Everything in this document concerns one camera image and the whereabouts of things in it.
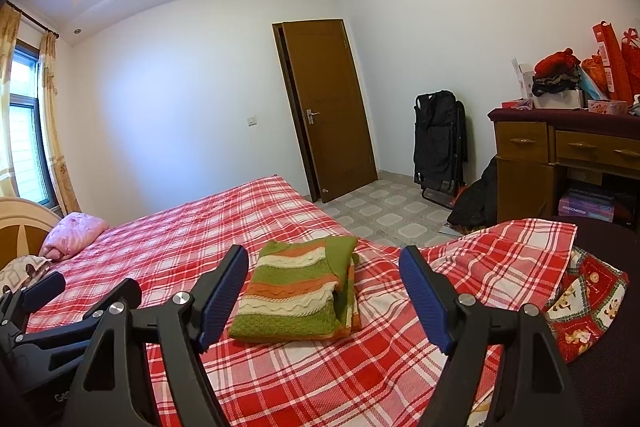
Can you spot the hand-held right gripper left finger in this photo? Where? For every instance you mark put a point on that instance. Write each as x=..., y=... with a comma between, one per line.
x=222, y=297

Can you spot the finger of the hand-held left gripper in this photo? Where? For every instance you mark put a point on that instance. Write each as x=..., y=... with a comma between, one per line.
x=120, y=294
x=42, y=287

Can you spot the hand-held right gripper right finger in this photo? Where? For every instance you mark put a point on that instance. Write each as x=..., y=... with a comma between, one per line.
x=425, y=302

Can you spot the green striped knit sweater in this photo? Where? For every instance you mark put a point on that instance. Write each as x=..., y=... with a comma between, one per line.
x=290, y=297

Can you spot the white brown patterned pillow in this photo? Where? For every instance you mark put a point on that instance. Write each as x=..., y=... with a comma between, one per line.
x=20, y=269

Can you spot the wooden bed headboard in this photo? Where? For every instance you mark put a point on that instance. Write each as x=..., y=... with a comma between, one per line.
x=20, y=232

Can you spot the pink pillow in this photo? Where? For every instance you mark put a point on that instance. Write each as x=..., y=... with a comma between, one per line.
x=75, y=232

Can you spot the black bag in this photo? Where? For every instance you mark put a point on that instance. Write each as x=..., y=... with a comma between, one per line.
x=475, y=202

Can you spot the red plaid bed sheet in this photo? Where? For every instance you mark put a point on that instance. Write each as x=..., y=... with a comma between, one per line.
x=325, y=382

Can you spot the yellow floral curtain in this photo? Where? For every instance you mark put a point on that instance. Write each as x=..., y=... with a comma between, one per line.
x=57, y=132

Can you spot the window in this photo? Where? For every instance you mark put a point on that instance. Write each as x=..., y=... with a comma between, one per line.
x=25, y=132

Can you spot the black folding chair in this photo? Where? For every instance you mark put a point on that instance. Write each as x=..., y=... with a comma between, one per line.
x=437, y=142

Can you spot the red cartoon printed blanket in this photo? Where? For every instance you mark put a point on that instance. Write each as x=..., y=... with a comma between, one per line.
x=587, y=307

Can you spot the yellow sheer curtain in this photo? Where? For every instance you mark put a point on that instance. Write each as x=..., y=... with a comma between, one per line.
x=7, y=107

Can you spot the wooden desk with drawers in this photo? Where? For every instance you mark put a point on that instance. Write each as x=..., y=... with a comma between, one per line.
x=525, y=147

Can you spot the purple shoe box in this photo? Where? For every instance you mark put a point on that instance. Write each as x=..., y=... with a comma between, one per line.
x=587, y=206

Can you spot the red flat box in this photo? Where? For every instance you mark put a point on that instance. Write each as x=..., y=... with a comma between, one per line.
x=510, y=105

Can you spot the brown wooden door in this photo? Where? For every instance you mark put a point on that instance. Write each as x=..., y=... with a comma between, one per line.
x=330, y=107

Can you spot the white upright box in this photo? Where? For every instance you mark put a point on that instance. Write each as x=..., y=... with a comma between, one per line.
x=522, y=79

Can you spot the white flat box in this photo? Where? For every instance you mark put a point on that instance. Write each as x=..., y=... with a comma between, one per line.
x=560, y=99

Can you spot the dark curtain rod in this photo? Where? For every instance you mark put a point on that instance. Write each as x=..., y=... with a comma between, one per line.
x=35, y=24

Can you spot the pink printed box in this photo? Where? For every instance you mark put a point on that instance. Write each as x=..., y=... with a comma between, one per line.
x=607, y=107

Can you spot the red knitted garment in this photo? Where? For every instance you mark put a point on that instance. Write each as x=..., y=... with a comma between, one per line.
x=555, y=63

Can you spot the light blue bag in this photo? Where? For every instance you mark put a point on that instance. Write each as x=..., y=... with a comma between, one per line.
x=592, y=84

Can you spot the tall red gift box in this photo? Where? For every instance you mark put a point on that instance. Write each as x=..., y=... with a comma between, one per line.
x=612, y=62

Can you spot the red gift bag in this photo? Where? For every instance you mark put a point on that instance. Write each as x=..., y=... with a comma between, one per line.
x=632, y=62

